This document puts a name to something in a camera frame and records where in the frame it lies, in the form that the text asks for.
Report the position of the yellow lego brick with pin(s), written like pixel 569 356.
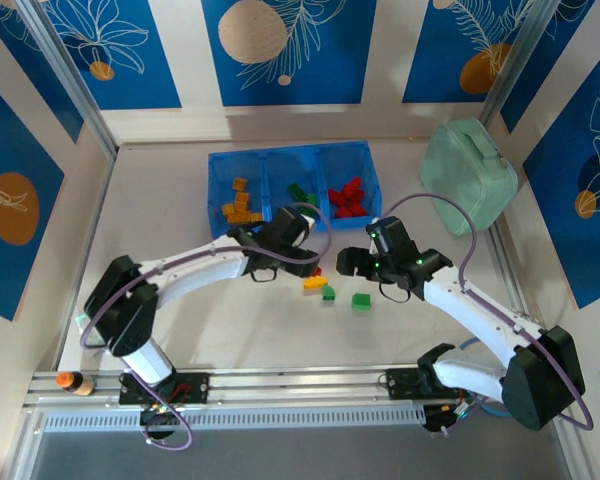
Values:
pixel 314 283

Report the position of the orange lego brick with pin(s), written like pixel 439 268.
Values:
pixel 241 200
pixel 228 207
pixel 256 217
pixel 240 184

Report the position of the red cylindrical block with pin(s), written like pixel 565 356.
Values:
pixel 360 211

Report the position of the dark green lego brick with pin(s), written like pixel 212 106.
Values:
pixel 296 190

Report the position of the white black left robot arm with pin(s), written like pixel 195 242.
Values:
pixel 205 265

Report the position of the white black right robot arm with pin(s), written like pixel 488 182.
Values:
pixel 480 315

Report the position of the blue three-compartment tray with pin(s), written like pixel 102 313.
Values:
pixel 275 170

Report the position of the teal zippered fabric case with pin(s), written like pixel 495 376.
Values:
pixel 465 170

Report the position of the blue stethoscope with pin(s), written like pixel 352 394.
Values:
pixel 492 410

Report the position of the clear greenish plastic piece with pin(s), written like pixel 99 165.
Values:
pixel 81 320

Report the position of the brown bottle orange cap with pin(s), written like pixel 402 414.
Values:
pixel 77 384

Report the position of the aluminium frame side rail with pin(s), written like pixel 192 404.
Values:
pixel 507 270

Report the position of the aluminium mounting rail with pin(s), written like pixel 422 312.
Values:
pixel 300 382

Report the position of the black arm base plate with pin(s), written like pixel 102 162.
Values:
pixel 195 387
pixel 405 385

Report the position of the aluminium frame post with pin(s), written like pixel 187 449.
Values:
pixel 520 60
pixel 75 85

